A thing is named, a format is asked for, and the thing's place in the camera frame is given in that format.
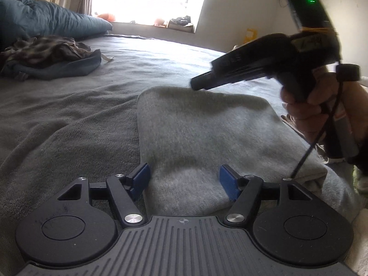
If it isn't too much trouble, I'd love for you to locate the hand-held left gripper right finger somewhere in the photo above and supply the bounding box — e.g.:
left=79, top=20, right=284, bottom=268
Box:
left=219, top=164, right=312, bottom=228

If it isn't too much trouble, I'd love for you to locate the person's right hand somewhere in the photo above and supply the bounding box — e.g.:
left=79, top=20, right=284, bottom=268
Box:
left=280, top=73, right=368, bottom=154

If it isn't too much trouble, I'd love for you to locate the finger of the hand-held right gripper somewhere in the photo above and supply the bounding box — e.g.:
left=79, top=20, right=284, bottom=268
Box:
left=189, top=72, right=271, bottom=91

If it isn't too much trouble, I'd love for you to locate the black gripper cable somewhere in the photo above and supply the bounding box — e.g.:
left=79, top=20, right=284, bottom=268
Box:
left=290, top=82, right=342, bottom=179

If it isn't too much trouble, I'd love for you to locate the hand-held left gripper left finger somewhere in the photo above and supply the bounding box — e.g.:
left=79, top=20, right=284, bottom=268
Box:
left=57, top=162, right=151, bottom=228

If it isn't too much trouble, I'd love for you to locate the beige striped cloth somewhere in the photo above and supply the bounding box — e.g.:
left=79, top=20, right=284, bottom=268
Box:
left=280, top=113, right=331, bottom=164

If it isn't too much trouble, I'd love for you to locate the windowsill box with clothes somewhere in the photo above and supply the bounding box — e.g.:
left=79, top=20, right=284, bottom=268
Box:
left=167, top=15, right=194, bottom=33

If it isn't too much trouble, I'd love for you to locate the teal duvet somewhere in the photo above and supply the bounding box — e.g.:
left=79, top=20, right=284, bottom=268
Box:
left=0, top=0, right=113, bottom=52

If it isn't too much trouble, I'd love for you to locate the dark blue garment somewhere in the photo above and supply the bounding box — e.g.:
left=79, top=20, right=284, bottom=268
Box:
left=0, top=49, right=102, bottom=81

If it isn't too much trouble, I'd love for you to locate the grey sweatshirt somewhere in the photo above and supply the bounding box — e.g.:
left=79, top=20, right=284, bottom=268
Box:
left=136, top=86, right=328, bottom=216

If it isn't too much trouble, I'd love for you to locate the grey bed sheet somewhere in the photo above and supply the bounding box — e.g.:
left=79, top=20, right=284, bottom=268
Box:
left=0, top=34, right=363, bottom=276

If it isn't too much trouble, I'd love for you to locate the yellow box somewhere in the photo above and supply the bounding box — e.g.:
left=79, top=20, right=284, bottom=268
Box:
left=244, top=28, right=258, bottom=45

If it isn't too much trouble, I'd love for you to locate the bright window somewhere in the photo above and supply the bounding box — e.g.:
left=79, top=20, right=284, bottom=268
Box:
left=90, top=0, right=213, bottom=33

